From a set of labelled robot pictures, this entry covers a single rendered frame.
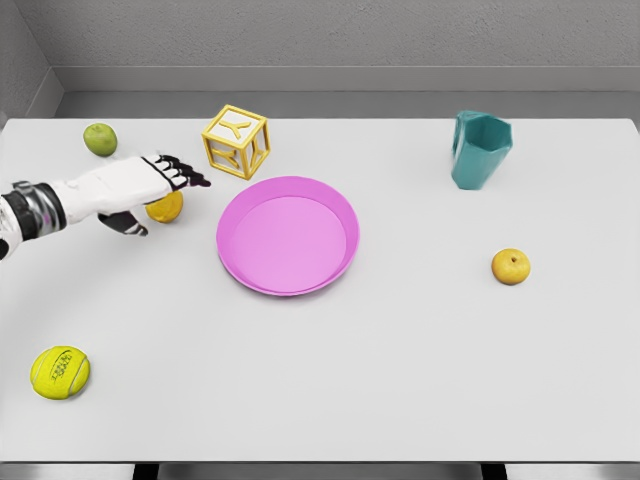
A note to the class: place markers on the yellow pear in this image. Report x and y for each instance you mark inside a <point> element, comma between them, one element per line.
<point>510,266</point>

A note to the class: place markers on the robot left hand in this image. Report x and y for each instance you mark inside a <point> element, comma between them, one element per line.
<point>131,182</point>

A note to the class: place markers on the teal cup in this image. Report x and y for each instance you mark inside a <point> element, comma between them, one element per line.
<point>477,155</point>

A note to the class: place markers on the green apple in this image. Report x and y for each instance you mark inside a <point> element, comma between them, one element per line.
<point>100,139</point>

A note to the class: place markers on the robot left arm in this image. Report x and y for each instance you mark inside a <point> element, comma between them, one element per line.
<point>45,205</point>

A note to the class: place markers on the yellow tennis ball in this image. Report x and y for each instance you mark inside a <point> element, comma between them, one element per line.
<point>59,372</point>

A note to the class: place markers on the yellow letter block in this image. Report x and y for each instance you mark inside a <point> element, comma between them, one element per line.
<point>235,142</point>

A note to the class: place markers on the yellow lemon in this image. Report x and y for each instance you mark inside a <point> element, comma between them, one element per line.
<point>167,207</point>

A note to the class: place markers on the pink plate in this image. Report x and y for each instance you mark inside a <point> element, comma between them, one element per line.
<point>287,237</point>

